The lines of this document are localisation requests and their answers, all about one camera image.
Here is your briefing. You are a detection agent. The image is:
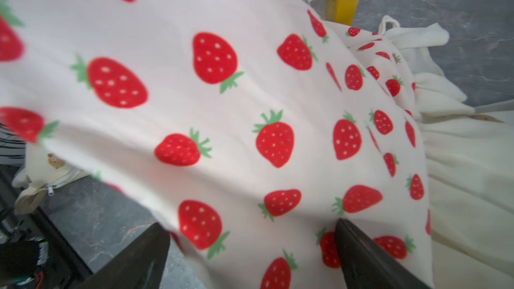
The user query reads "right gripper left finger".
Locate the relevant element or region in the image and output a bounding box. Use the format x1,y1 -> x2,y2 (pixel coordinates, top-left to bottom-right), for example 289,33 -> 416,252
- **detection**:
77,223 -> 170,289

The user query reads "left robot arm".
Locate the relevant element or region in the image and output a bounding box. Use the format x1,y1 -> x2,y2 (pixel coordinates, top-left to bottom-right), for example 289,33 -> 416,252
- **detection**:
1,207 -> 92,288

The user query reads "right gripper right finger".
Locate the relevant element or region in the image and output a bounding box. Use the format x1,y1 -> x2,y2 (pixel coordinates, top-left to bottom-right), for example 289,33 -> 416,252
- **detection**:
335,219 -> 428,289

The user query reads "cream bear print pillow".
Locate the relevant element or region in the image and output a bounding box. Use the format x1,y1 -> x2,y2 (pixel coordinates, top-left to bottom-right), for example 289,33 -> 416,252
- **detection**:
420,101 -> 513,288

